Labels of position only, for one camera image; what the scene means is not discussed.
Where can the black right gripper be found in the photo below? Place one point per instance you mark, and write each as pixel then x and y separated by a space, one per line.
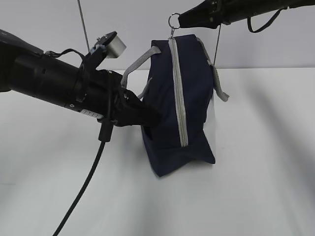
pixel 208 14

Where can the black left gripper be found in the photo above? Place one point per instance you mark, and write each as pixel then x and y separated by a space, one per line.
pixel 127 110

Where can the navy insulated lunch bag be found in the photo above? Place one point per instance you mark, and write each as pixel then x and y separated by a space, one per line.
pixel 181 85

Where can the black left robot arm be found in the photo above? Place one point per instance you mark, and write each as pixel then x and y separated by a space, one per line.
pixel 86 89

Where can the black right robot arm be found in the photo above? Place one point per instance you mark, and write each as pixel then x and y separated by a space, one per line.
pixel 242 9

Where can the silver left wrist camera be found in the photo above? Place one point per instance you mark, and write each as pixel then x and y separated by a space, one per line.
pixel 111 45

